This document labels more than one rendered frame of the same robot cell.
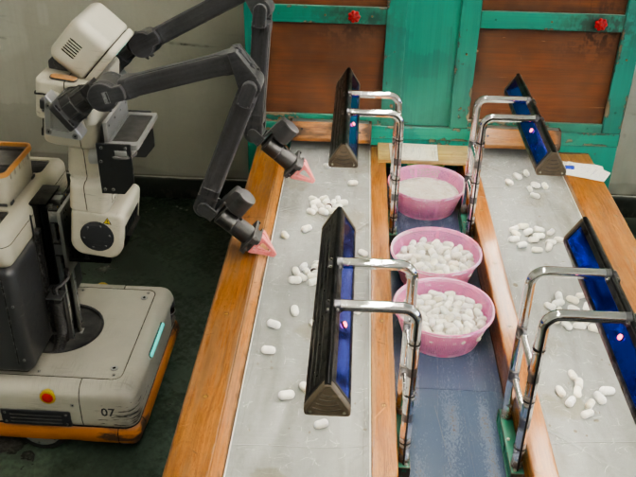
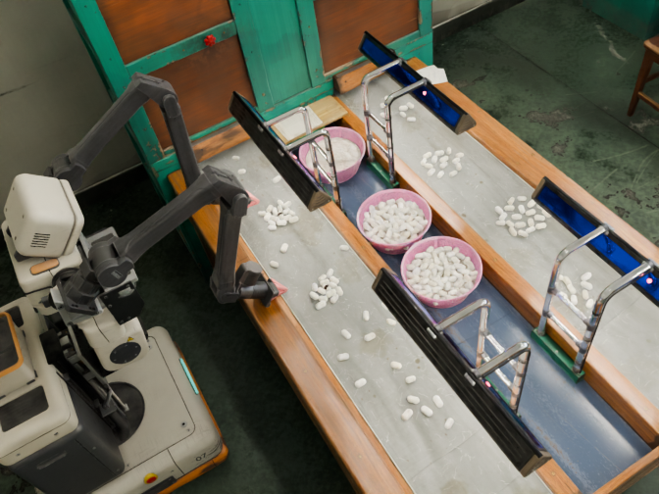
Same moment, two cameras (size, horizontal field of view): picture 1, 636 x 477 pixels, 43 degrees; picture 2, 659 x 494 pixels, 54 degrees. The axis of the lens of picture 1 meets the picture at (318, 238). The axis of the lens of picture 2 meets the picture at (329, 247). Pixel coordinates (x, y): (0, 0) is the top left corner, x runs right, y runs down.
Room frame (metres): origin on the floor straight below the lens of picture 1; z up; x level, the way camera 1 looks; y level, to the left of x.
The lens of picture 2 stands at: (0.76, 0.48, 2.50)
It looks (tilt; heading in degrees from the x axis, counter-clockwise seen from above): 51 degrees down; 336
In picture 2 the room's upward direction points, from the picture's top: 12 degrees counter-clockwise
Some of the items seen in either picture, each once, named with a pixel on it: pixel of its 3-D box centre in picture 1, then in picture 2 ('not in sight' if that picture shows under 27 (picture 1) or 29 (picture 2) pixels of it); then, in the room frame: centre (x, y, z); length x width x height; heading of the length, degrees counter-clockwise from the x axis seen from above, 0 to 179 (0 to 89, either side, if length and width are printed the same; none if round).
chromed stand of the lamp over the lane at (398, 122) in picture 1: (369, 167); (304, 172); (2.30, -0.16, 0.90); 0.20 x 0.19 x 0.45; 177
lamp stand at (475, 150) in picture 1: (498, 172); (396, 125); (2.29, -0.56, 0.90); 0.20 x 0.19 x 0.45; 177
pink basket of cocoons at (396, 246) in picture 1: (434, 263); (394, 224); (2.03, -0.35, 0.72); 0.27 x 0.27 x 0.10
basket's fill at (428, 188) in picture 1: (425, 197); (333, 160); (2.47, -0.37, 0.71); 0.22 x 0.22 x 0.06
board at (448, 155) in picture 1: (423, 153); (305, 121); (2.69, -0.37, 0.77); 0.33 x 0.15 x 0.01; 87
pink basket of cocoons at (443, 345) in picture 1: (442, 319); (440, 275); (1.75, -0.33, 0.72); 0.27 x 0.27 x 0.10
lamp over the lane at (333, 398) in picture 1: (334, 295); (452, 358); (1.34, -0.03, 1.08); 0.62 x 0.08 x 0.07; 177
